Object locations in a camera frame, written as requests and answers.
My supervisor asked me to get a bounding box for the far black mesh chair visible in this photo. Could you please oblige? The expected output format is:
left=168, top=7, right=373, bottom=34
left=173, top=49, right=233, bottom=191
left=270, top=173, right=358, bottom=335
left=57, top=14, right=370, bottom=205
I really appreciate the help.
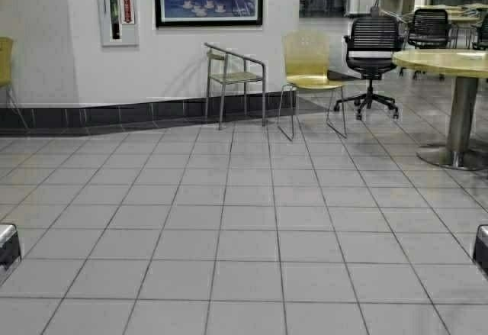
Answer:
left=400, top=8, right=451, bottom=50

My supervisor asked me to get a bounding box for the yellow chair at left edge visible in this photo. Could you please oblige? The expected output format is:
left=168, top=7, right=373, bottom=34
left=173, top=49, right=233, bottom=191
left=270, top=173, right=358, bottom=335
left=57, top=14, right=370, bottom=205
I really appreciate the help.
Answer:
left=1, top=37, right=29, bottom=129

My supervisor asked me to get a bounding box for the yellow perforated sled chair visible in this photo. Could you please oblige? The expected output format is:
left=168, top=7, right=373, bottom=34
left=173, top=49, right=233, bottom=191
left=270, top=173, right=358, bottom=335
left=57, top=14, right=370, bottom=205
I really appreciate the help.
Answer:
left=277, top=29, right=345, bottom=141

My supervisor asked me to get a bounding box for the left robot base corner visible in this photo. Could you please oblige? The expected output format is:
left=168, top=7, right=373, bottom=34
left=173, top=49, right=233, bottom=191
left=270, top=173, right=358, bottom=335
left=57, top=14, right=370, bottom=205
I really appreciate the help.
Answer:
left=1, top=224, right=22, bottom=284

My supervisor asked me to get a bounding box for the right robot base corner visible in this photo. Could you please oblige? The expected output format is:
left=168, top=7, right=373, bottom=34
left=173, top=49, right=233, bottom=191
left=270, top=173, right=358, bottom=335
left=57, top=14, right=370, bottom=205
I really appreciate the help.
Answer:
left=472, top=224, right=488, bottom=275

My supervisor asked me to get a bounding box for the fire extinguisher wall cabinet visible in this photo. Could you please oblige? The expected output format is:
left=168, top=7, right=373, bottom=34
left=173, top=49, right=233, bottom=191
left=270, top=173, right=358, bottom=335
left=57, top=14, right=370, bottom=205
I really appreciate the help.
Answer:
left=98, top=0, right=139, bottom=47

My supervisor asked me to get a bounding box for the black mesh office chair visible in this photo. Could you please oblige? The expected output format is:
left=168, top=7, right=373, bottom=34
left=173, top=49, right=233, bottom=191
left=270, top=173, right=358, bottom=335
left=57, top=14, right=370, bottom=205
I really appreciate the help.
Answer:
left=333, top=15, right=401, bottom=120

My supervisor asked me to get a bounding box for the round yellow pedestal table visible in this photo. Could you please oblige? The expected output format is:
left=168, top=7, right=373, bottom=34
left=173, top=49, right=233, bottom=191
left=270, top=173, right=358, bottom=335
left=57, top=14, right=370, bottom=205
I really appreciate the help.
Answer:
left=393, top=49, right=487, bottom=171

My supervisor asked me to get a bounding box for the metal frame armchair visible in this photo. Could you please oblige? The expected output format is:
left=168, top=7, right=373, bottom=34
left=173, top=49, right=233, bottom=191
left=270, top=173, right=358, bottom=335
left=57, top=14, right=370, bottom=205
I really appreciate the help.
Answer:
left=204, top=42, right=267, bottom=130

